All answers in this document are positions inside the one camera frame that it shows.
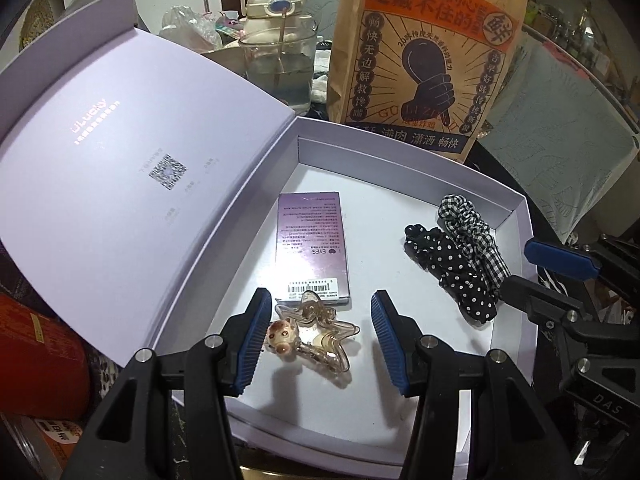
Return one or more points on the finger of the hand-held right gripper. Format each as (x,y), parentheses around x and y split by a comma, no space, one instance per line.
(560,260)
(540,300)

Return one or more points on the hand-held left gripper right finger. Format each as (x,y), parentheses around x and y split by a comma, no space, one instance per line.
(392,345)

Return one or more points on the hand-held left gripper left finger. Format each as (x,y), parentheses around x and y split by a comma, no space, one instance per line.
(250,345)

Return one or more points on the star hair clip with bear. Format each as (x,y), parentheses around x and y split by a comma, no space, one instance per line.
(330,345)

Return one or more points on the black white checked scrunchie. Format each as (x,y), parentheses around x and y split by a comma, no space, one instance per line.
(470,230)

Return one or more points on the black polka dot scrunchie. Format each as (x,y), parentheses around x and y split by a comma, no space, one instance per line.
(450,265)

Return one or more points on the small purple box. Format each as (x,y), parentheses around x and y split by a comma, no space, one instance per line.
(310,240)

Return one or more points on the white gift box with lid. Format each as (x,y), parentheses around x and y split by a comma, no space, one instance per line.
(380,185)

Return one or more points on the light blue pillow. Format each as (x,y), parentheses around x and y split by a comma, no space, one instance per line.
(560,135)

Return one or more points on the red canister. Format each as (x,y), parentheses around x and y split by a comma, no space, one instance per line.
(35,375)

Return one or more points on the brown printed paper bag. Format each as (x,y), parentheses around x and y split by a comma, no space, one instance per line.
(425,60)

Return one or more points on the clear glass cup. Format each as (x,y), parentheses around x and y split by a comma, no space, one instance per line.
(275,75)

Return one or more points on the clear plastic bag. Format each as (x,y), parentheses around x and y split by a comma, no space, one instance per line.
(187,27)

